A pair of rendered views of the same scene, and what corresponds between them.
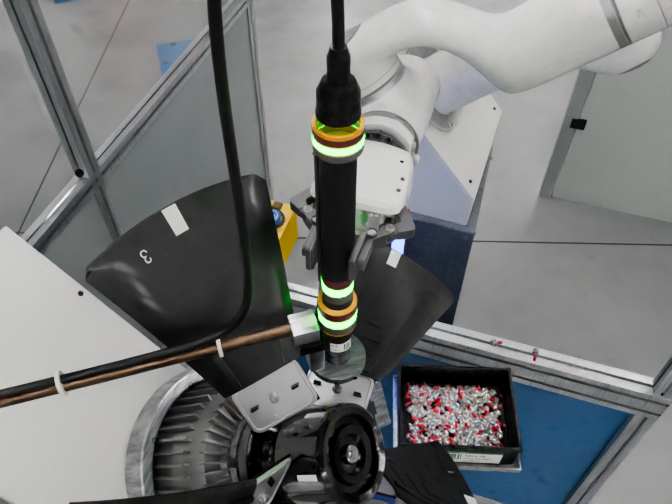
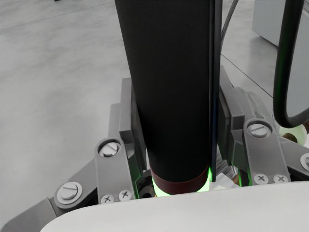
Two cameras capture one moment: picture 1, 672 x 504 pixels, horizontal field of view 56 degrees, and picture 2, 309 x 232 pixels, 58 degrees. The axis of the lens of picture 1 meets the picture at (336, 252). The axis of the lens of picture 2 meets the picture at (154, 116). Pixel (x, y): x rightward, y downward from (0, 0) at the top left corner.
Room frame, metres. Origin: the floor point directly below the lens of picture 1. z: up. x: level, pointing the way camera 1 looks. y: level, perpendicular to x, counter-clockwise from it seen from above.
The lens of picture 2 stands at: (0.51, -0.04, 1.56)
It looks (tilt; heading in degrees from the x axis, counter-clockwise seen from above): 41 degrees down; 165
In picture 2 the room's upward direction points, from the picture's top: 10 degrees counter-clockwise
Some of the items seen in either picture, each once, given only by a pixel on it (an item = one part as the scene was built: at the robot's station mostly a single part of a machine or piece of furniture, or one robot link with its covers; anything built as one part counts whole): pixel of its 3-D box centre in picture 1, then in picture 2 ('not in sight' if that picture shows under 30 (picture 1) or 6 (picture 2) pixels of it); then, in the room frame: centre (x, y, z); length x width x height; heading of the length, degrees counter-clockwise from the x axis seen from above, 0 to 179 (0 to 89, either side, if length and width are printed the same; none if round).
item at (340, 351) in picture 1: (337, 252); not in sight; (0.42, 0.00, 1.46); 0.04 x 0.04 x 0.46
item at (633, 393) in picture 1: (436, 340); not in sight; (0.73, -0.21, 0.82); 0.90 x 0.04 x 0.08; 72
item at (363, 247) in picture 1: (372, 250); (107, 147); (0.42, -0.04, 1.46); 0.07 x 0.03 x 0.03; 162
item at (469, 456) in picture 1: (454, 413); not in sight; (0.55, -0.22, 0.85); 0.22 x 0.17 x 0.07; 87
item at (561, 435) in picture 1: (418, 421); not in sight; (0.73, -0.21, 0.45); 0.82 x 0.01 x 0.66; 72
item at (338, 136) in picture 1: (338, 135); not in sight; (0.42, 0.00, 1.61); 0.04 x 0.04 x 0.03
